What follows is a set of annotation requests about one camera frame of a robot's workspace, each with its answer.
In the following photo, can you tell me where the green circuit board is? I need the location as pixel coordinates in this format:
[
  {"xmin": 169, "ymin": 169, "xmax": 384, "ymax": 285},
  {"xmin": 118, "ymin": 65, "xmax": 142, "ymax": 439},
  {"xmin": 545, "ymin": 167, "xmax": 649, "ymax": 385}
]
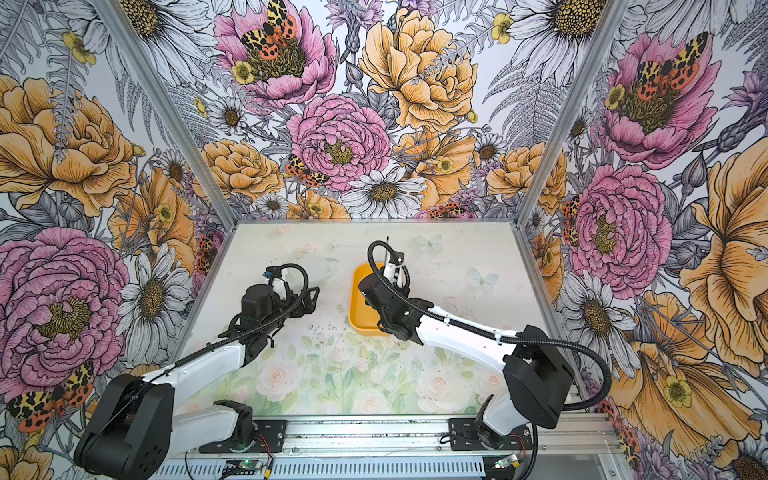
[
  {"xmin": 221, "ymin": 459, "xmax": 268, "ymax": 478},
  {"xmin": 494, "ymin": 453, "xmax": 520, "ymax": 469}
]

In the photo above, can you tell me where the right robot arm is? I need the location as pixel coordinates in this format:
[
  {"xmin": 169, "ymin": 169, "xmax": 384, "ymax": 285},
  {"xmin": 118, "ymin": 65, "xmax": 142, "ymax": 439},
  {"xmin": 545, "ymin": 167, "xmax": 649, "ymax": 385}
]
[{"xmin": 358, "ymin": 274, "xmax": 574, "ymax": 449}]

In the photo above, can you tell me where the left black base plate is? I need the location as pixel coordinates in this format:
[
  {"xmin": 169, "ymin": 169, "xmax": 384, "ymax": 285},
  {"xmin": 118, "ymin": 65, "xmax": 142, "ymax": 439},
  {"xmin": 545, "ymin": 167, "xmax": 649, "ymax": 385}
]
[{"xmin": 198, "ymin": 419, "xmax": 288, "ymax": 454}]

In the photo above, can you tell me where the yellow plastic bin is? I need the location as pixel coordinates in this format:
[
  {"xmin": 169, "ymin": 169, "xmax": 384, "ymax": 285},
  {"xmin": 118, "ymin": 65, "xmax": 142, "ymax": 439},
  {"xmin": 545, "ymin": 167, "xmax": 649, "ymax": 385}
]
[{"xmin": 348, "ymin": 264, "xmax": 386, "ymax": 337}]

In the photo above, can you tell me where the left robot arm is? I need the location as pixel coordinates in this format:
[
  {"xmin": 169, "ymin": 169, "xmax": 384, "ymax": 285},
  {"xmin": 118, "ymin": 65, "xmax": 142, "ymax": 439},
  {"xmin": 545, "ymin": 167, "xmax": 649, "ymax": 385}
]
[{"xmin": 74, "ymin": 283, "xmax": 320, "ymax": 479}]

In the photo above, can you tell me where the left green circuit board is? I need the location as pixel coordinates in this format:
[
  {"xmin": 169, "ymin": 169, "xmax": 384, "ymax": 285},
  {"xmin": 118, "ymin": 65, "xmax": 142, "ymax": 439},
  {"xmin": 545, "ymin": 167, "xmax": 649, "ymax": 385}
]
[{"xmin": 221, "ymin": 459, "xmax": 268, "ymax": 478}]

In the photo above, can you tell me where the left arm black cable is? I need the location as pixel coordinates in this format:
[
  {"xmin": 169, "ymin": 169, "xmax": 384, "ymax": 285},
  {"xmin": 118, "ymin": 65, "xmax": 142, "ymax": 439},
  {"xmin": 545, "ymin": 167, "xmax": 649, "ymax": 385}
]
[{"xmin": 107, "ymin": 262, "xmax": 311, "ymax": 421}]

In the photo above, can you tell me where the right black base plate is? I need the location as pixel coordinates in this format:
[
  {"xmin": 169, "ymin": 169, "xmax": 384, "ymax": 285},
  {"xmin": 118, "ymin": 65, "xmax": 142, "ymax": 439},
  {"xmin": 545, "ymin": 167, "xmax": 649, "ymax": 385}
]
[{"xmin": 448, "ymin": 417, "xmax": 533, "ymax": 452}]

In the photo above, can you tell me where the aluminium mounting rail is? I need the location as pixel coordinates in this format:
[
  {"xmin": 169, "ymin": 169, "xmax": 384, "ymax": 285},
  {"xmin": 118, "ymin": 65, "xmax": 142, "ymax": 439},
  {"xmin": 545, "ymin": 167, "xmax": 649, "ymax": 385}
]
[{"xmin": 149, "ymin": 413, "xmax": 625, "ymax": 460}]

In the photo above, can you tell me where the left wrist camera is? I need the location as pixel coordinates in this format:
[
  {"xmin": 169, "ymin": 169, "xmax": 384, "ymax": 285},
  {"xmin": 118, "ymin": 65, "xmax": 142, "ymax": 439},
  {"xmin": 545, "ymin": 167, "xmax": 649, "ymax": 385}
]
[{"xmin": 264, "ymin": 265, "xmax": 283, "ymax": 280}]

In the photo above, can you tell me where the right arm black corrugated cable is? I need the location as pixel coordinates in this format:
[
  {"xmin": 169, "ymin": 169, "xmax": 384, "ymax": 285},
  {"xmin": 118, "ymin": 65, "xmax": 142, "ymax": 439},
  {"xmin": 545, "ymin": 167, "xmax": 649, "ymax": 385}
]
[{"xmin": 367, "ymin": 240, "xmax": 613, "ymax": 413}]

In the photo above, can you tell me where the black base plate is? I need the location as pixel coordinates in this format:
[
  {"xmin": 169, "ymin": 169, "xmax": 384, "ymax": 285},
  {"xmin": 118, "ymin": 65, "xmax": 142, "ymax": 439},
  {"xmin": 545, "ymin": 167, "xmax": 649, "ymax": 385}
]
[
  {"xmin": 198, "ymin": 419, "xmax": 288, "ymax": 454},
  {"xmin": 448, "ymin": 417, "xmax": 533, "ymax": 452}
]

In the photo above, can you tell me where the right green circuit board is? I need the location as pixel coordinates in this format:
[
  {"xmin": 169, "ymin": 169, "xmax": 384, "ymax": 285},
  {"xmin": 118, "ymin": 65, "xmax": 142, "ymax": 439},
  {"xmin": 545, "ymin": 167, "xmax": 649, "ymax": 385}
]
[{"xmin": 494, "ymin": 453, "xmax": 520, "ymax": 469}]

